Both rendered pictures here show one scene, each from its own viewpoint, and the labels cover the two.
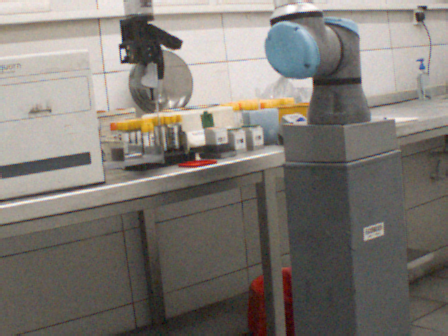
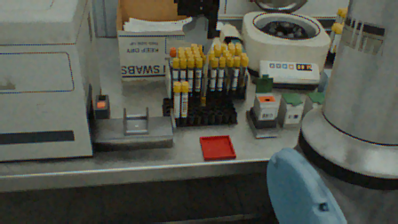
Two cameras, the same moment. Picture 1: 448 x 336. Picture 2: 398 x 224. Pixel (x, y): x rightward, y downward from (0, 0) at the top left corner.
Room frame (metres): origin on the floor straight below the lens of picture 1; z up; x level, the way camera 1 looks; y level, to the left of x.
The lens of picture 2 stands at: (1.18, -0.27, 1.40)
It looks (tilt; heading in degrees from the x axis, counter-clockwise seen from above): 36 degrees down; 23
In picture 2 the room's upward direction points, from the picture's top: 4 degrees clockwise
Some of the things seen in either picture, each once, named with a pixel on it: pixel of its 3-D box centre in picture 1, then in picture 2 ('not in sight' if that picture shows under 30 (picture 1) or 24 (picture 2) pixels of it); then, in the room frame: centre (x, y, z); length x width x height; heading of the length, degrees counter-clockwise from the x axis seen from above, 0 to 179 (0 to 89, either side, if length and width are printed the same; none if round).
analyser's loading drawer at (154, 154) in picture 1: (118, 158); (125, 124); (1.66, 0.10, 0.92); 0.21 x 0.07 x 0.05; 124
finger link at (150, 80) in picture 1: (150, 81); (198, 37); (1.81, 0.01, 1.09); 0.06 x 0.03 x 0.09; 125
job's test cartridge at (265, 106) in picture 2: (216, 139); (264, 109); (1.87, -0.14, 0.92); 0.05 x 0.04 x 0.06; 35
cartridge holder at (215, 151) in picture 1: (217, 150); (262, 119); (1.87, -0.14, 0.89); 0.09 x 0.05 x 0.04; 35
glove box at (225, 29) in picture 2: not in sight; (223, 44); (2.13, 0.07, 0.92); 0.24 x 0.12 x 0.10; 34
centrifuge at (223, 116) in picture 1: (191, 128); (283, 45); (2.20, -0.10, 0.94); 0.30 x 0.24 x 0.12; 25
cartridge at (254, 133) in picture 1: (252, 137); (314, 108); (1.95, -0.25, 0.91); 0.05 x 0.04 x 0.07; 34
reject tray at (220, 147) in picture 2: (197, 163); (217, 147); (1.74, -0.08, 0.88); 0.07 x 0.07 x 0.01; 34
